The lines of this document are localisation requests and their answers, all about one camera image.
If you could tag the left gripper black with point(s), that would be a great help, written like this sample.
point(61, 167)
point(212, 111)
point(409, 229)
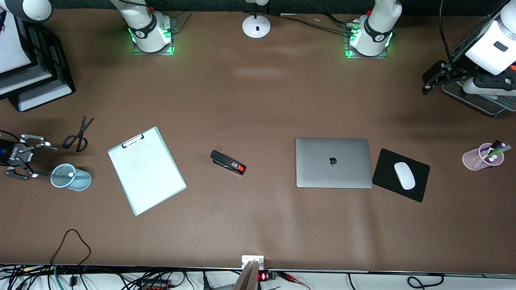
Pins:
point(454, 72)

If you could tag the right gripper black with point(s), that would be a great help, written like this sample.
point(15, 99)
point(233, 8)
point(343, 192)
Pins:
point(13, 155)

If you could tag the grey laptop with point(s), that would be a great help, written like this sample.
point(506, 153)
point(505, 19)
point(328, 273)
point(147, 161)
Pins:
point(333, 163)

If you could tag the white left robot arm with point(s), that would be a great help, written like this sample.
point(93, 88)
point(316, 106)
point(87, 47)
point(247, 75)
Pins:
point(375, 32)

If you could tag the black purple marker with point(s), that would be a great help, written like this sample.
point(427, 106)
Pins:
point(495, 143)

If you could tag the green marker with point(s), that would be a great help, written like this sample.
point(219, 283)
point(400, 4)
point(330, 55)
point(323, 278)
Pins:
point(500, 152)

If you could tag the metal mesh desk tray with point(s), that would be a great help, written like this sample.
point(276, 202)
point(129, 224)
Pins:
point(479, 104)

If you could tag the blue mesh pen cup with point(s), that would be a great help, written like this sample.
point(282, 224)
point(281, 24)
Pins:
point(82, 181)

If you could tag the pink mesh pen cup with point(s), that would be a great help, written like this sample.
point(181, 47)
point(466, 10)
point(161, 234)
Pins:
point(473, 160)

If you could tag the black stacked document tray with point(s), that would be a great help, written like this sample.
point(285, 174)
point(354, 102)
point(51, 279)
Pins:
point(48, 64)

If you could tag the white computer mouse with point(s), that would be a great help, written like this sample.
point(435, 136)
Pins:
point(404, 176)

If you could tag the black mouse pad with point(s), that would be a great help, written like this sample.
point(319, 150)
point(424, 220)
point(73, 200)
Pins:
point(385, 177)

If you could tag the mint green clipboard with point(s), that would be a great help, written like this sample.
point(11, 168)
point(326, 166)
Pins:
point(135, 209)

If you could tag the white paper sheet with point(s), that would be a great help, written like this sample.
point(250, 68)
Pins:
point(149, 173)

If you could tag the black orange power strip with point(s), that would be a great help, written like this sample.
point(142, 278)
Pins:
point(155, 285)

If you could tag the white round lamp base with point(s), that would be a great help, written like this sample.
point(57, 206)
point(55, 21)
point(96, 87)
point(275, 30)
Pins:
point(256, 27)

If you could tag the black stapler red end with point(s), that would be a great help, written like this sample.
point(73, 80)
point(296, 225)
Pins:
point(225, 162)

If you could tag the circuit board red display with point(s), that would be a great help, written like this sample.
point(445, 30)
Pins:
point(263, 276)

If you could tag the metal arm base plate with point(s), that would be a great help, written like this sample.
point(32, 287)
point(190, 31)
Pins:
point(161, 52)
point(354, 55)

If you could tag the white post bracket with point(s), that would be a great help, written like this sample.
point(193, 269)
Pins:
point(246, 258)

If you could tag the aluminium profile post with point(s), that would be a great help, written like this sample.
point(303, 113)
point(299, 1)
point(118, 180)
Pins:
point(248, 278)

